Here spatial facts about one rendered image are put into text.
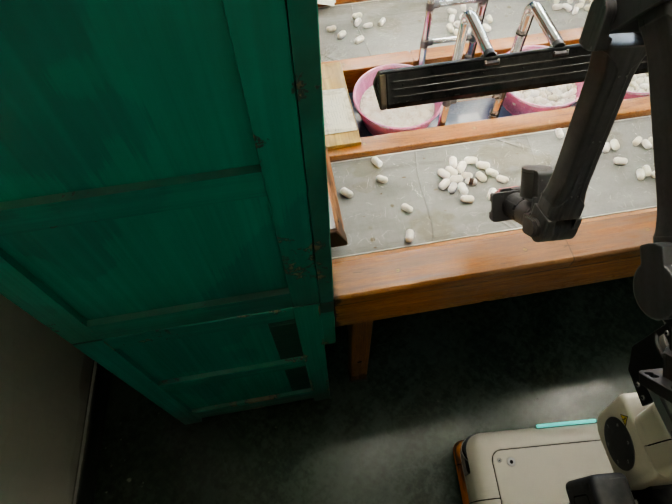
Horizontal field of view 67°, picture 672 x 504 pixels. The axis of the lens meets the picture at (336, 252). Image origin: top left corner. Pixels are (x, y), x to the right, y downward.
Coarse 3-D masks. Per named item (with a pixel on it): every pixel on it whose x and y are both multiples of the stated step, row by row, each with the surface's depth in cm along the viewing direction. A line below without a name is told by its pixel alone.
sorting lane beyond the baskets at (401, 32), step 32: (384, 0) 174; (416, 0) 174; (512, 0) 173; (544, 0) 173; (576, 0) 172; (320, 32) 167; (352, 32) 166; (384, 32) 166; (416, 32) 166; (448, 32) 165; (512, 32) 165
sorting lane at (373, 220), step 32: (640, 128) 143; (352, 160) 140; (384, 160) 139; (416, 160) 139; (448, 160) 139; (480, 160) 139; (512, 160) 139; (544, 160) 138; (608, 160) 138; (640, 160) 138; (384, 192) 134; (416, 192) 134; (448, 192) 134; (480, 192) 133; (608, 192) 133; (640, 192) 132; (352, 224) 129; (384, 224) 129; (416, 224) 129; (448, 224) 129; (480, 224) 128; (512, 224) 128
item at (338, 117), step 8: (344, 88) 148; (328, 96) 147; (336, 96) 146; (344, 96) 146; (328, 104) 145; (336, 104) 145; (344, 104) 145; (328, 112) 143; (336, 112) 143; (344, 112) 143; (328, 120) 142; (336, 120) 142; (344, 120) 142; (352, 120) 142; (328, 128) 140; (336, 128) 140; (344, 128) 140; (352, 128) 140
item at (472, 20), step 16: (464, 16) 113; (528, 16) 116; (544, 16) 110; (464, 32) 117; (480, 32) 107; (544, 32) 109; (480, 48) 107; (512, 48) 124; (496, 64) 105; (480, 96) 136; (496, 96) 137; (448, 112) 139; (496, 112) 142
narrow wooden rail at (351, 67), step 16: (560, 32) 161; (576, 32) 161; (432, 48) 158; (448, 48) 158; (464, 48) 158; (496, 48) 158; (352, 64) 155; (368, 64) 155; (384, 64) 155; (416, 64) 157; (352, 80) 158
